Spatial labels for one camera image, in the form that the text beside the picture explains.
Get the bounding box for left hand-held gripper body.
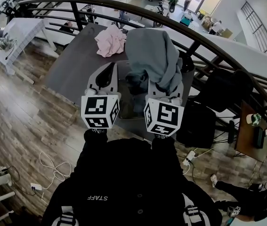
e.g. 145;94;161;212
81;88;121;129

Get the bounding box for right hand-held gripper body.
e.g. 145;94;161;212
143;96;185;137

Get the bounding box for dark blue clothes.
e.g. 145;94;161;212
125;73;149;114

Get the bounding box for grey plastic laundry basket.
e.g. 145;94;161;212
115;58;190;120

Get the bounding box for grey garment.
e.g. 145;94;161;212
124;28;184;94

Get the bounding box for pink garment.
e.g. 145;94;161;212
94;25;127;58

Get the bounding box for person's right forearm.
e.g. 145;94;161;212
151;133;178;160

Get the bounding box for person's left forearm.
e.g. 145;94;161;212
83;127;109;155

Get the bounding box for black office chair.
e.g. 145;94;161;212
175;69;254;148

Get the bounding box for person's black jacket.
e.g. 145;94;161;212
41;128;223;226

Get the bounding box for wooden side table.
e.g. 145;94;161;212
234;100;267;162

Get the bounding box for small white potted plant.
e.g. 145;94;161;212
245;113;262;127

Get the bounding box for white work table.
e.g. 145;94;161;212
0;17;60;76

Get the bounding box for black flat device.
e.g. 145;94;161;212
253;127;265;149

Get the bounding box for white looped cable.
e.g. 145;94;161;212
39;151;73;191

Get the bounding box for striped backpack strap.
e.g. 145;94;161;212
182;193;211;226
53;206;80;226

